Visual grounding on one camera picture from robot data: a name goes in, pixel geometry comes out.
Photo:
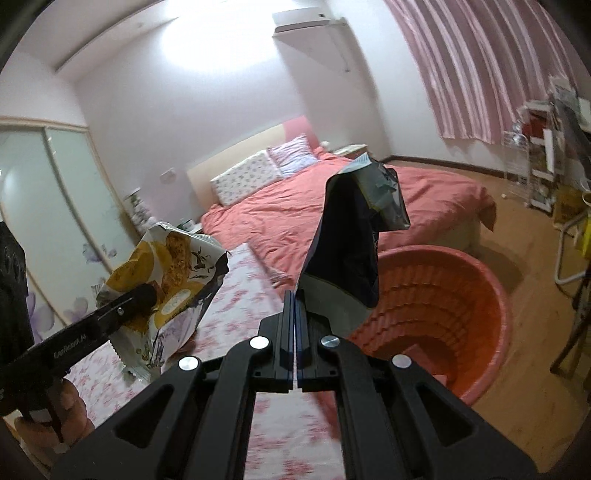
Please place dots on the white air conditioner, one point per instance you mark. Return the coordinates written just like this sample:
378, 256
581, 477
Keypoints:
307, 19

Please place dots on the pink striped curtain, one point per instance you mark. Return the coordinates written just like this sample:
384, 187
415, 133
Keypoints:
471, 69

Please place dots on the cream and pink headboard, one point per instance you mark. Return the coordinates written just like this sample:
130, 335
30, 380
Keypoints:
240, 147

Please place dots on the pink floral tablecloth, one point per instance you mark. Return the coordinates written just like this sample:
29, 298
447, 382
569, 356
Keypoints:
240, 295

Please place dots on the dark blue snack bag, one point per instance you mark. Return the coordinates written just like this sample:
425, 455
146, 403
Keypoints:
341, 240

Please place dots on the yellow cracker snack bag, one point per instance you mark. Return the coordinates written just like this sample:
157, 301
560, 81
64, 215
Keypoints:
180, 272

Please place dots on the pink nightstand with mug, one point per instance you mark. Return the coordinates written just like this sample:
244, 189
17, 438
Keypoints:
190, 227

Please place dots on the white floral pillow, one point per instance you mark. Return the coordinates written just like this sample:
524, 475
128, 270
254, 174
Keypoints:
244, 177

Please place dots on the wardrobe with flower print doors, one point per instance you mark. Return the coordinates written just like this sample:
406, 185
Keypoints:
60, 194

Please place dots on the orange plastic laundry basket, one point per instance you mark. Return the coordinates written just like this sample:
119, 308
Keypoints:
438, 314

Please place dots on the white metal chair frame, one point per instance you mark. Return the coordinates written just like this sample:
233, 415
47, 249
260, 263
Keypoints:
565, 258

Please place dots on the pink striped pillow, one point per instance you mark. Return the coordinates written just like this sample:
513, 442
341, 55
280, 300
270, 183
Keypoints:
293, 154

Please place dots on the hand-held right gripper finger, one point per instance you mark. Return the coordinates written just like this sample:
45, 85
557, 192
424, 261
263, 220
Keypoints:
289, 323
301, 323

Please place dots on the bed with red duvet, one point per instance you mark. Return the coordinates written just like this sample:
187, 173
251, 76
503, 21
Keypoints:
277, 203

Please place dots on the person's left hand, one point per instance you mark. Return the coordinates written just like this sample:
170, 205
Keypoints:
74, 406

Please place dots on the brown cardboard box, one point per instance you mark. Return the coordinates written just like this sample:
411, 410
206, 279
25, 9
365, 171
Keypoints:
567, 205

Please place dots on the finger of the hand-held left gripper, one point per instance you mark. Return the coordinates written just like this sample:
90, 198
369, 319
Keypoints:
138, 297

